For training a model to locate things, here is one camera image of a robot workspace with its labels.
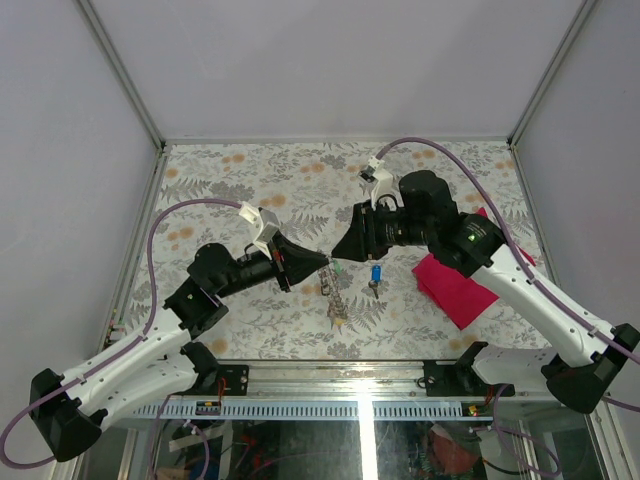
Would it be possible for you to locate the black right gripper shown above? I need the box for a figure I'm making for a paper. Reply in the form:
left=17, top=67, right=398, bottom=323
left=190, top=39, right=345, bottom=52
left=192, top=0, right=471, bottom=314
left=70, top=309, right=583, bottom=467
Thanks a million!
left=331, top=198, right=434, bottom=262

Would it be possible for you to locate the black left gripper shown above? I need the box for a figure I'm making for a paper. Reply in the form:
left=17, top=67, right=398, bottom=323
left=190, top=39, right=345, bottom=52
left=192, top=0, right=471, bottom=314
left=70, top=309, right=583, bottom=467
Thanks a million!
left=218, top=232, right=332, bottom=301

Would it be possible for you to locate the large keyring with many rings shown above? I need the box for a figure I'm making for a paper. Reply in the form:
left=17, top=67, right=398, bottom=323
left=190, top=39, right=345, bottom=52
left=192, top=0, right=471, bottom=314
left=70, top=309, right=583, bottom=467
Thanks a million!
left=318, top=259, right=348, bottom=332

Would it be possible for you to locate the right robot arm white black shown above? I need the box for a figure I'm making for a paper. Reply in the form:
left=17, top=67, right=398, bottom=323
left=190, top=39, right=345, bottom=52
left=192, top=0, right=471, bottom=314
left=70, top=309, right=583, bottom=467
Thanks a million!
left=332, top=167, right=639, bottom=414

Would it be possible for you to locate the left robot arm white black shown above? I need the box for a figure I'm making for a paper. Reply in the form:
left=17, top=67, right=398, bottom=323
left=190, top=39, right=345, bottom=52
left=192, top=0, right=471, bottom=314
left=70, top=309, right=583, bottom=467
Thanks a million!
left=29, top=233, right=329, bottom=462

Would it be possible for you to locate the blue key tag with key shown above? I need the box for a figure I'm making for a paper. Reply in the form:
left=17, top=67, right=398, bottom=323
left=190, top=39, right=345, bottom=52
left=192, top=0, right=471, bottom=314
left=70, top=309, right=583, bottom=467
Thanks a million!
left=368, top=264, right=381, bottom=300

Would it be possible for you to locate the red folded cloth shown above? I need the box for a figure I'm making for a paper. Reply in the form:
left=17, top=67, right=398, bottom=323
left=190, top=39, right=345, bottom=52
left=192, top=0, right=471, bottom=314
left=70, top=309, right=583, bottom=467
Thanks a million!
left=411, top=207, right=537, bottom=331

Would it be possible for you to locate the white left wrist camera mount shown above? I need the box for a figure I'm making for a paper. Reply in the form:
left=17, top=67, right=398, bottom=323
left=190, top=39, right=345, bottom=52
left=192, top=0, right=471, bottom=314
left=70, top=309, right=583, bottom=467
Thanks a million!
left=239, top=202, right=280, bottom=259

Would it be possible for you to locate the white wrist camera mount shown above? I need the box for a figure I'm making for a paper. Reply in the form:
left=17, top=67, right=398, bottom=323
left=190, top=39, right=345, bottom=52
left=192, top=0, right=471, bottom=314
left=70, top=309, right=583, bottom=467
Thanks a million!
left=239, top=202, right=280, bottom=259
left=359, top=156, right=394, bottom=210

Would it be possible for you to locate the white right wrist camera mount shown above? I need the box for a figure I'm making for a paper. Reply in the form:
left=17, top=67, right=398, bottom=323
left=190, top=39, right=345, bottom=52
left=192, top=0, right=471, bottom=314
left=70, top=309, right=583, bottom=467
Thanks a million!
left=359, top=156, right=394, bottom=210

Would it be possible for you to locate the aluminium front rail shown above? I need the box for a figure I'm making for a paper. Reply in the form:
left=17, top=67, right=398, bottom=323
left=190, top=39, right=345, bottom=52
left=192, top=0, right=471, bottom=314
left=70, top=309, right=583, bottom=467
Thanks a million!
left=216, top=360, right=551, bottom=402

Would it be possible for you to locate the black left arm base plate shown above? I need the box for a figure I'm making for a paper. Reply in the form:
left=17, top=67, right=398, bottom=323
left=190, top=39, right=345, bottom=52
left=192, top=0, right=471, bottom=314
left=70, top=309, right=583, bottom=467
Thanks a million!
left=215, top=364, right=250, bottom=398

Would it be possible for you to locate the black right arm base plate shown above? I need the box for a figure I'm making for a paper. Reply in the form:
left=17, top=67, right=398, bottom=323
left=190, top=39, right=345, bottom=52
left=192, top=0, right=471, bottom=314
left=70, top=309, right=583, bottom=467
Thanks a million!
left=423, top=360, right=503, bottom=397

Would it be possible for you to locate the white slotted cable duct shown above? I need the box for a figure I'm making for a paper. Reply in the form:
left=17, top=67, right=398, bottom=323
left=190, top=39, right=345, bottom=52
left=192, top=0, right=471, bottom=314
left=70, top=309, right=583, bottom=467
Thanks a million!
left=132, top=399, right=464, bottom=421

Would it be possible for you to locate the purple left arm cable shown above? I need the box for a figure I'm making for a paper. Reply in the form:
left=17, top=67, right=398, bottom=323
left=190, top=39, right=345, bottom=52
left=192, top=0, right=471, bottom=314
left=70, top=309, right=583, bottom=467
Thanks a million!
left=0, top=198, right=246, bottom=469

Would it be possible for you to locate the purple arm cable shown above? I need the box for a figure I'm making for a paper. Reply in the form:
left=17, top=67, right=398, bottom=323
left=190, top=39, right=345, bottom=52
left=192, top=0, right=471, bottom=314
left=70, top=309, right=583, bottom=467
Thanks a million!
left=377, top=137, right=640, bottom=476
left=0, top=198, right=246, bottom=469

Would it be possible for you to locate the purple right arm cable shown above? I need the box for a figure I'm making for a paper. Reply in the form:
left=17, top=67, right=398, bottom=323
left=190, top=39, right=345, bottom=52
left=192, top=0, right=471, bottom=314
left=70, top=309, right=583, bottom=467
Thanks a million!
left=377, top=137, right=640, bottom=476

